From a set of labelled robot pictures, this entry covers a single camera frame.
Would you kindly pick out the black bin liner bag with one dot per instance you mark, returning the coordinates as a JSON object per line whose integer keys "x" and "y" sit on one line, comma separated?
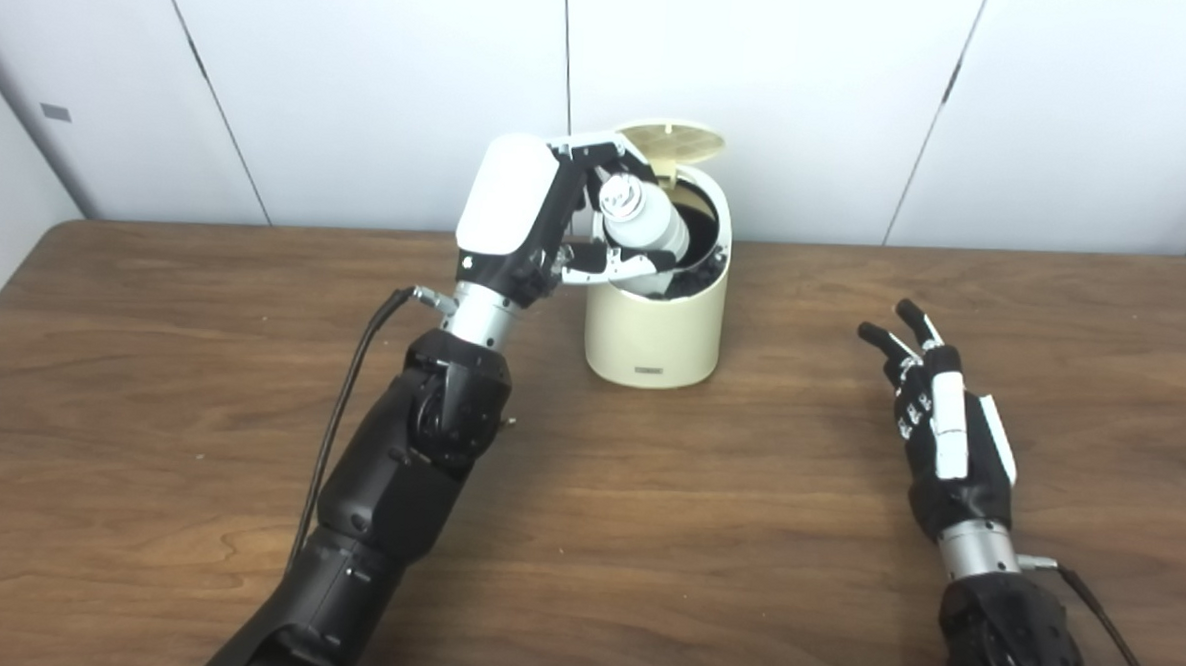
{"x": 704, "y": 268}

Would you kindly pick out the small white plastic bottle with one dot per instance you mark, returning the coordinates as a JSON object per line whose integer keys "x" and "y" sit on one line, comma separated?
{"x": 653, "y": 226}

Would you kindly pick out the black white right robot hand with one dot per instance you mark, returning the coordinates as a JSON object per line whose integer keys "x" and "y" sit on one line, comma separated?
{"x": 966, "y": 499}

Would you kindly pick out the round cream bin lid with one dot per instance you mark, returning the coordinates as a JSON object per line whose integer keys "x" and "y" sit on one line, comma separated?
{"x": 676, "y": 139}

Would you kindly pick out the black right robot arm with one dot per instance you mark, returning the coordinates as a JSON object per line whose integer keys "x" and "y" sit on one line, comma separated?
{"x": 1015, "y": 642}

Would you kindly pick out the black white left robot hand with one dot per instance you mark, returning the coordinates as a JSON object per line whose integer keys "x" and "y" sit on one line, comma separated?
{"x": 504, "y": 199}

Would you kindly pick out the cream-colored bin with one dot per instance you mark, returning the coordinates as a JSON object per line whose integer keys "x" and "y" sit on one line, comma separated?
{"x": 653, "y": 341}

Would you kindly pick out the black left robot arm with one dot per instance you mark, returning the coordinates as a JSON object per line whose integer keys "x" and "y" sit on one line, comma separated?
{"x": 385, "y": 504}

